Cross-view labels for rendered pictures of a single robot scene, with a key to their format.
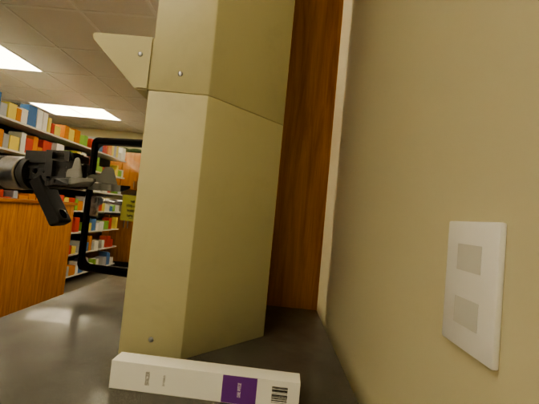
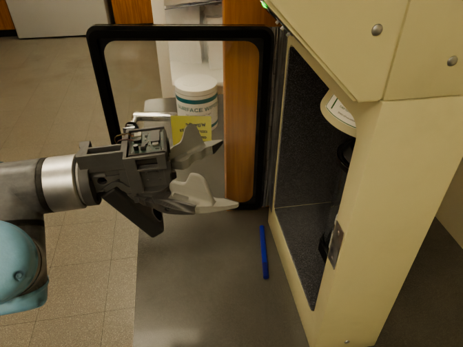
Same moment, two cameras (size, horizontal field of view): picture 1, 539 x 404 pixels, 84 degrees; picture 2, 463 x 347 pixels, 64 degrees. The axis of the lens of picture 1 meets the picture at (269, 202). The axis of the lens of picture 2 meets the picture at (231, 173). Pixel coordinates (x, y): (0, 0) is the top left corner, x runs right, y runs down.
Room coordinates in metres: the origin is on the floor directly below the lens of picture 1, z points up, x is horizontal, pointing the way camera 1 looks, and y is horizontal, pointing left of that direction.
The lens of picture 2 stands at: (0.26, 0.43, 1.56)
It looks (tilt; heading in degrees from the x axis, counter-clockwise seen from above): 38 degrees down; 350
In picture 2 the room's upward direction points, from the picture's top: straight up
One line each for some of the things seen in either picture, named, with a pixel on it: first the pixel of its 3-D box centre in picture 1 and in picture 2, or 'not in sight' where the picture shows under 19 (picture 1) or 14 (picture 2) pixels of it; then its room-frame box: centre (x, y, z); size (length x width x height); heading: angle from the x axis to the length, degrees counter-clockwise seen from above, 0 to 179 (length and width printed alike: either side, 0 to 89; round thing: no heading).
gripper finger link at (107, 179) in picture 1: (109, 179); (193, 141); (0.74, 0.40, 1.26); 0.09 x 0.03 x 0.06; 125
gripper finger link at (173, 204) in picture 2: (65, 182); (170, 196); (0.65, 0.44, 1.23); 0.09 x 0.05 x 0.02; 53
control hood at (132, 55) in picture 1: (154, 95); (279, 2); (0.70, 0.29, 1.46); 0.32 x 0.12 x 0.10; 179
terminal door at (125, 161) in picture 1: (131, 207); (188, 132); (0.88, 0.40, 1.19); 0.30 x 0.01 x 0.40; 79
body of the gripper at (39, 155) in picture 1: (55, 171); (129, 170); (0.68, 0.49, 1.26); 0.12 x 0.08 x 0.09; 89
